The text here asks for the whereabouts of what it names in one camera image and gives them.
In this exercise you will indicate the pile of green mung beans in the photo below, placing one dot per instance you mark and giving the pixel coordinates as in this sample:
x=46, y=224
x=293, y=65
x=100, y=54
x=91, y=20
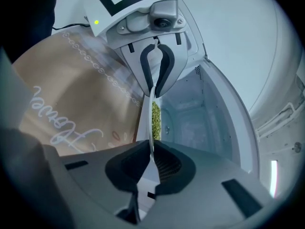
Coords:
x=156, y=120

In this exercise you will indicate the brown placemat with script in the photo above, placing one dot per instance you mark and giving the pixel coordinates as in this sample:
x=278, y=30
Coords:
x=78, y=104

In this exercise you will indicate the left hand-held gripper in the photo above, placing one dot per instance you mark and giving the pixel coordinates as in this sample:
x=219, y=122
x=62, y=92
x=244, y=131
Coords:
x=133, y=8

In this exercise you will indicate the white microwave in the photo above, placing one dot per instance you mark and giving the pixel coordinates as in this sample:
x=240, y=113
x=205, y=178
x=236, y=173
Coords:
x=202, y=116

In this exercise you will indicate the white round plate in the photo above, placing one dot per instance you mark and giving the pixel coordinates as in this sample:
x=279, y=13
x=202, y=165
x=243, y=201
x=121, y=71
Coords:
x=145, y=123

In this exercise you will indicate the person's black clothing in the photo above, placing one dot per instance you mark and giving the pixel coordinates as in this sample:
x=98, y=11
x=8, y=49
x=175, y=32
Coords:
x=43, y=13

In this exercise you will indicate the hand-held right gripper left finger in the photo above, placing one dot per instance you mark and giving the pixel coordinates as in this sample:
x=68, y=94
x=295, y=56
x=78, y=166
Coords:
x=95, y=182

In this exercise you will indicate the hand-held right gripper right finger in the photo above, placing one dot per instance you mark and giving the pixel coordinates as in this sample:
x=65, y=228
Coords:
x=205, y=199

